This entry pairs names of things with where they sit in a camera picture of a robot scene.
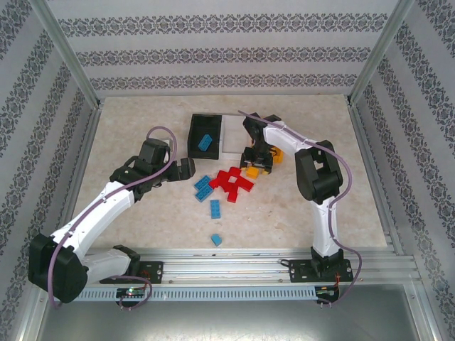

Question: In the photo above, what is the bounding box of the white plastic bin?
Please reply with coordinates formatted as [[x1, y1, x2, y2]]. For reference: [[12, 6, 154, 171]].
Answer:
[[220, 114, 252, 161]]

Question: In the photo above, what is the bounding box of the black plastic bin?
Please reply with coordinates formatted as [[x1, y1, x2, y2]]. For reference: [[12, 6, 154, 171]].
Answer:
[[186, 113, 224, 161]]

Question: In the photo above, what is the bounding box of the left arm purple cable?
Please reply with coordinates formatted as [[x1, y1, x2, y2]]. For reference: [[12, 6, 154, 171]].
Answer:
[[47, 126, 178, 310]]

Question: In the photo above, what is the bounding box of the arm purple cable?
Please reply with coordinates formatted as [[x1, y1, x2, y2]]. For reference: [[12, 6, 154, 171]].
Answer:
[[237, 109, 364, 308], [47, 126, 178, 310]]

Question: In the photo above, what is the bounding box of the aluminium frame side rail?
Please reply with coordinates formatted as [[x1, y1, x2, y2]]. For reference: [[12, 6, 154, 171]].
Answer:
[[33, 102, 106, 285], [346, 101, 441, 341]]

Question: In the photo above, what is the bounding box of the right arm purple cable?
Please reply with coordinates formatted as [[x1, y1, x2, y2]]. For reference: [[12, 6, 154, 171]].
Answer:
[[237, 109, 364, 308]]

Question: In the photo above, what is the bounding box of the aluminium mounting rail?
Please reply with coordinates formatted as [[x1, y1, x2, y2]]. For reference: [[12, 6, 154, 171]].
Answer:
[[35, 247, 419, 287]]

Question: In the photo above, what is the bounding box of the grey slotted cable tray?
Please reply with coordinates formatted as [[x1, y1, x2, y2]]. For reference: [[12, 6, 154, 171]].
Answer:
[[76, 286, 318, 303]]

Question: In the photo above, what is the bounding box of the aluminium frame post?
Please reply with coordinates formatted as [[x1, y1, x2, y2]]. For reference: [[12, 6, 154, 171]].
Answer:
[[27, 0, 105, 109], [346, 0, 426, 106]]

